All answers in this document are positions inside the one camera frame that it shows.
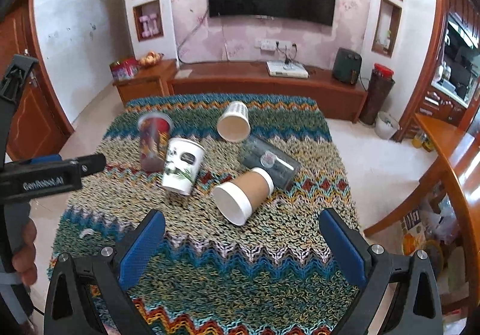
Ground colourful knitted table cloth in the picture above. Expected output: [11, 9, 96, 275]
[53, 94, 359, 334]

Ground fruit basket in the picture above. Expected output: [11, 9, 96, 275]
[138, 51, 164, 68]

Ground white panda paper cup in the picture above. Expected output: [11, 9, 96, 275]
[161, 137, 205, 196]

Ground person's left hand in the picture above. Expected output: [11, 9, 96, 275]
[12, 219, 38, 286]

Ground long wooden TV cabinet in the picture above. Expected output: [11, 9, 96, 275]
[168, 62, 367, 123]

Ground white wall power strip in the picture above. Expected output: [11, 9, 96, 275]
[254, 38, 294, 52]

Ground dark red printed plastic cup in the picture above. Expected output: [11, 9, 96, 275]
[137, 111, 174, 172]

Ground yellow oil bottle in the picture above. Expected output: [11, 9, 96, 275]
[412, 130, 426, 149]

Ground white dotted paper cup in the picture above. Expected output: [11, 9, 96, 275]
[216, 101, 251, 143]

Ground dark green air fryer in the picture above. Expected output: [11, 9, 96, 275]
[332, 48, 362, 86]

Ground white paper on cabinet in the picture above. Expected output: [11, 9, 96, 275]
[174, 69, 192, 79]

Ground white set-top box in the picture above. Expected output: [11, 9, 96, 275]
[266, 61, 308, 79]

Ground black TV power cable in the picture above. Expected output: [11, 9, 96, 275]
[176, 8, 209, 65]

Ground red printed tin box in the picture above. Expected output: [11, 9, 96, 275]
[109, 57, 138, 80]

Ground dark transparent plastic cup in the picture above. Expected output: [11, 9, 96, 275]
[238, 135, 301, 189]

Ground red lidded container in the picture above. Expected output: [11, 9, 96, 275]
[373, 63, 394, 79]

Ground small white plastic piece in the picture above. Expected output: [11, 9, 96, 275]
[79, 228, 95, 239]

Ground white waste bin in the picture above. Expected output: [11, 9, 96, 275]
[374, 111, 400, 140]

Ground pink dumbbell pair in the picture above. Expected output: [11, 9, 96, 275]
[139, 13, 160, 38]

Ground wooden drawer side cabinet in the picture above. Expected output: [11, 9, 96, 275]
[113, 59, 177, 105]

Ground orange printed plastic bag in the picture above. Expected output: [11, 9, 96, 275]
[400, 209, 426, 255]

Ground brown sleeved paper cup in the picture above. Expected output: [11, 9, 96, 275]
[211, 167, 275, 226]

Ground dark woven tall stand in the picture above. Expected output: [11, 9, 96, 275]
[360, 70, 395, 126]

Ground wooden dining table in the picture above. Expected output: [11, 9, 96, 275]
[364, 114, 480, 313]

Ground brown wooden door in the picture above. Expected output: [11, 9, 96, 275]
[1, 0, 74, 160]

